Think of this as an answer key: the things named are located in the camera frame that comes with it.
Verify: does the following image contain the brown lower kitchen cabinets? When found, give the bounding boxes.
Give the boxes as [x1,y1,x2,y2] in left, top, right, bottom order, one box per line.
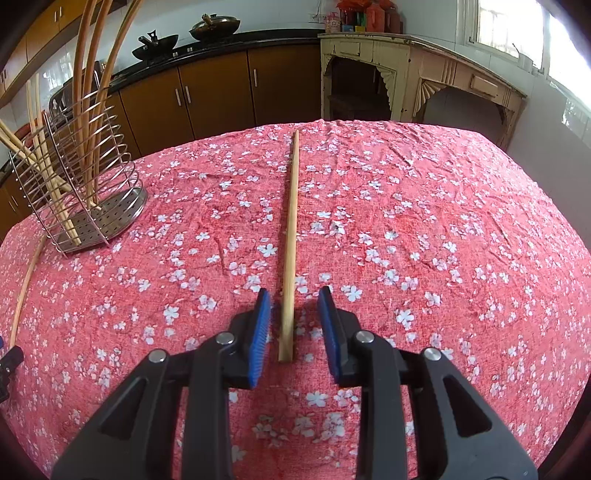
[0,44,325,241]

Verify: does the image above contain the brown kitchen cabinets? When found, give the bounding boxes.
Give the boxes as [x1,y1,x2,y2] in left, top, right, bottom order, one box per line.
[0,44,325,241]
[1,1,86,107]

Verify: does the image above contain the brown upper kitchen cabinets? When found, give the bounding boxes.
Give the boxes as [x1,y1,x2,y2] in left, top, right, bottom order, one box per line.
[1,1,86,107]

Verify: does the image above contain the pink floral tablecloth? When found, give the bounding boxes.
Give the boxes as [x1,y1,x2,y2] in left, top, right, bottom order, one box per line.
[1,121,590,479]

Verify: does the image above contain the leaning chopstick in holder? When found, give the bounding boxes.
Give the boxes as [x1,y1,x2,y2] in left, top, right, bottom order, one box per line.
[1,122,71,241]
[26,76,80,245]

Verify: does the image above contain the tall chopstick in holder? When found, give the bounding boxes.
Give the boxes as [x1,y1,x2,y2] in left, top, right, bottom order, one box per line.
[72,0,97,187]

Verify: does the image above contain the black wok left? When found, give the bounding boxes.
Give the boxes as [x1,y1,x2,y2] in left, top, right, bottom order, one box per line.
[132,30,178,61]

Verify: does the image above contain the cream wooden side table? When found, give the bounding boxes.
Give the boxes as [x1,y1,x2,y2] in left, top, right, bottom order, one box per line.
[318,33,527,150]

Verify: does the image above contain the black wok with lid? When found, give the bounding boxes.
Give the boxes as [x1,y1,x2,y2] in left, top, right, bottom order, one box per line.
[189,14,240,43]

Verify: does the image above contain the window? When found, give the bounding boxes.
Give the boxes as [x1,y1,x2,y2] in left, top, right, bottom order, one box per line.
[458,0,590,105]

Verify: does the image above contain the red packages on side table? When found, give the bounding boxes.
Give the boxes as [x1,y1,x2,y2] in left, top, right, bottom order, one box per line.
[325,0,404,34]

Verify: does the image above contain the steel wire utensil holder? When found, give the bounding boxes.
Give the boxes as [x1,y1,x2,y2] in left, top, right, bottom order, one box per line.
[1,91,148,255]

